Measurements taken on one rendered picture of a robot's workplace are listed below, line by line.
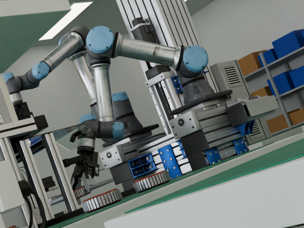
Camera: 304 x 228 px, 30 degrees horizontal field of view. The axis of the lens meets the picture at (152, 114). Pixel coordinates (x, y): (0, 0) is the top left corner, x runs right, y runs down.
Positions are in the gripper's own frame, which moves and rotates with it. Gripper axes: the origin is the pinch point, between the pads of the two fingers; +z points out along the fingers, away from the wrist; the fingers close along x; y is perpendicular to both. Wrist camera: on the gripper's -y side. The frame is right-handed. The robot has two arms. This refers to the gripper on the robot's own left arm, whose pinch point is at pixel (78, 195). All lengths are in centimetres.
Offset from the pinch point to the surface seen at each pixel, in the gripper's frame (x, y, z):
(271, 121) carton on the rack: 352, 524, -290
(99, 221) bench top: -106, -53, 38
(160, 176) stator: -70, -11, 12
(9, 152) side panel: -30, -43, 0
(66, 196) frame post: -28.4, -19.8, 10.2
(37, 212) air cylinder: -12.1, -22.4, 13.0
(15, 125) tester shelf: -30, -42, -10
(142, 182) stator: -66, -15, 13
